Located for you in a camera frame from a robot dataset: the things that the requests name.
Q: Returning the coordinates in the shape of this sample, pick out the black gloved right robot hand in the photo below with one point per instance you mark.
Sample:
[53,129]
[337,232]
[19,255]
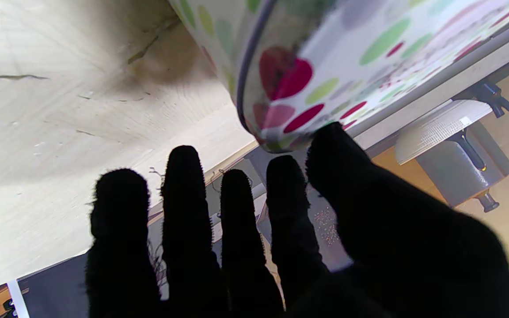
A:
[369,247]

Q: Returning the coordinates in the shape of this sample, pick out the round polka dot box lid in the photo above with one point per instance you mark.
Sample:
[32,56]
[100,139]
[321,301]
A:
[369,57]

